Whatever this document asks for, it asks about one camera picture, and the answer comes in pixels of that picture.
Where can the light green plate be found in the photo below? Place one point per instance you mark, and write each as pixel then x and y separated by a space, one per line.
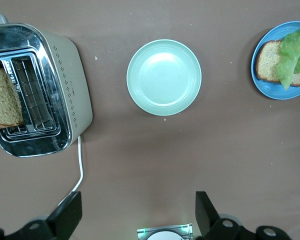
pixel 164 77

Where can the blue plate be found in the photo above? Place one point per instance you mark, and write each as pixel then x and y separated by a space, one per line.
pixel 272 91

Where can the brown toasted bread slice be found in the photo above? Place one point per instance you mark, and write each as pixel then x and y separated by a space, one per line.
pixel 267 62
pixel 2 100

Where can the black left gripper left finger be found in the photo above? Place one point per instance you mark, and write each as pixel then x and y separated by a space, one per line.
pixel 65 215

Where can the green lettuce leaf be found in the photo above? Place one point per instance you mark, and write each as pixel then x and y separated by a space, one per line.
pixel 293 55

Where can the beige and chrome toaster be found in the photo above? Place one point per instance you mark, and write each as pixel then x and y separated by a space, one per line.
pixel 75 82

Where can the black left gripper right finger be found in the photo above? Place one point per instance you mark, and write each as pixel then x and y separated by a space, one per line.
pixel 207 220

